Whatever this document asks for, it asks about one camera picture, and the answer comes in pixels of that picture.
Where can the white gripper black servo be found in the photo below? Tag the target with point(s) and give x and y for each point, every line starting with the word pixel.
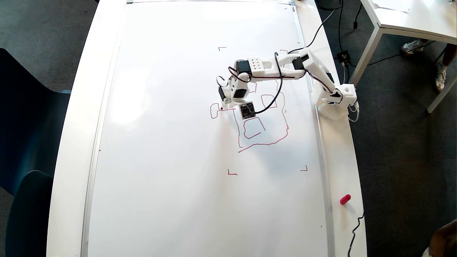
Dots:
pixel 226 104

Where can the red marker pen cap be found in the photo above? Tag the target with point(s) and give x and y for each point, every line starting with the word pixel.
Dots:
pixel 345 199

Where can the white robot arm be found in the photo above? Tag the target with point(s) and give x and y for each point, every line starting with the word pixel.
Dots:
pixel 264 64

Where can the large white whiteboard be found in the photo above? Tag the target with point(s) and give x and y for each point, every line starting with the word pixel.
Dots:
pixel 178 160

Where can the small black adapter box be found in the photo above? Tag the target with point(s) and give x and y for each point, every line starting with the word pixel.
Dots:
pixel 343 56

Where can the white paper sheet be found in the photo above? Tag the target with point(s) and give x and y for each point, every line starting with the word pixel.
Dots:
pixel 391 4

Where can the white sneaker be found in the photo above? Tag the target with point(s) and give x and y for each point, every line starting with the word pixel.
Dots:
pixel 441 75
pixel 411 47

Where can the dark blue chair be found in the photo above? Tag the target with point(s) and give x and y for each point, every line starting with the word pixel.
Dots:
pixel 28 214
pixel 28 117

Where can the white side table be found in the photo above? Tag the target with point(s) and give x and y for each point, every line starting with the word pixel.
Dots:
pixel 421 18

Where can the bare lower leg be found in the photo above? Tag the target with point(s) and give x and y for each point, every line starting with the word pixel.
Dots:
pixel 450 53

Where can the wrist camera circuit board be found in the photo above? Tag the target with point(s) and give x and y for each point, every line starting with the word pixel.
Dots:
pixel 247 110

